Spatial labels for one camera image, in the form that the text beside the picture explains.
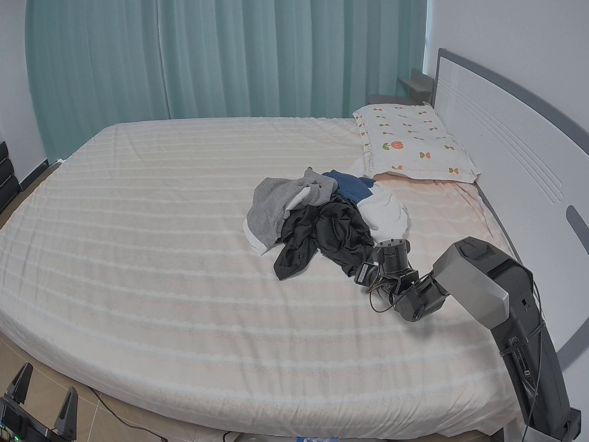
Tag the grey garment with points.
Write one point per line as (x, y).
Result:
(269, 205)

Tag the dark blue garment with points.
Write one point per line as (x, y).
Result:
(352, 187)

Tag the white printed pillow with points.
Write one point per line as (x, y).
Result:
(414, 141)

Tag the grey bedside table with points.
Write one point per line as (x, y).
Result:
(416, 85)

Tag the black chest of drawers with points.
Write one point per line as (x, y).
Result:
(7, 177)

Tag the black garment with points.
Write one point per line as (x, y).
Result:
(336, 233)

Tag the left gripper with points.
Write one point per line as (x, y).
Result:
(23, 424)

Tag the white garment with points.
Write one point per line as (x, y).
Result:
(384, 214)

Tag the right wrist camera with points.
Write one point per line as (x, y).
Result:
(363, 273)

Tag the blue-green curtain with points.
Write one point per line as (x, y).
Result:
(92, 53)
(285, 39)

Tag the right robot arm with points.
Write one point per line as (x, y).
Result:
(478, 279)

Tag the bed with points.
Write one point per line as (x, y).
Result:
(184, 256)

